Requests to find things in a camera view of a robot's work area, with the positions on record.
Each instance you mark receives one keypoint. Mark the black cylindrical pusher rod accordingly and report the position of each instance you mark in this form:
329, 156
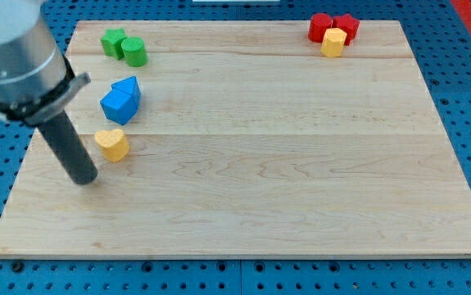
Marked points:
61, 137

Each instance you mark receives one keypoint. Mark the yellow heart block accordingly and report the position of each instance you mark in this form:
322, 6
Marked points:
113, 144

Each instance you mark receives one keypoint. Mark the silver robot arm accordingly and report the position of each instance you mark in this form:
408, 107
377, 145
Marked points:
37, 82

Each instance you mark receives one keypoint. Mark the yellow hexagon block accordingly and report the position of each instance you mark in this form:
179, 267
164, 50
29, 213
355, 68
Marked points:
333, 42

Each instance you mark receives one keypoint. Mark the blue cube block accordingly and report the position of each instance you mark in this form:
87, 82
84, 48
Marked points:
120, 106

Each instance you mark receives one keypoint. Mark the blue triangle block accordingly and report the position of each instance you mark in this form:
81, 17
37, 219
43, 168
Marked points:
129, 86

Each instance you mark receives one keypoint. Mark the green star block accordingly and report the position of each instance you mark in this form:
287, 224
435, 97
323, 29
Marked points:
111, 42

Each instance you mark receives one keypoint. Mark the green cylinder block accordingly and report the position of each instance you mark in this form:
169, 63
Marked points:
134, 51

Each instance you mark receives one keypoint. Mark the wooden board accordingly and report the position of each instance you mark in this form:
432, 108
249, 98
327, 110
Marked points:
249, 144

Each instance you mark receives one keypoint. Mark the red cylinder block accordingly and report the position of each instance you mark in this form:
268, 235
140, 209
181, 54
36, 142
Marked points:
319, 23

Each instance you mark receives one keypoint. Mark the red star block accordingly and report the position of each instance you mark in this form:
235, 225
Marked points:
349, 24

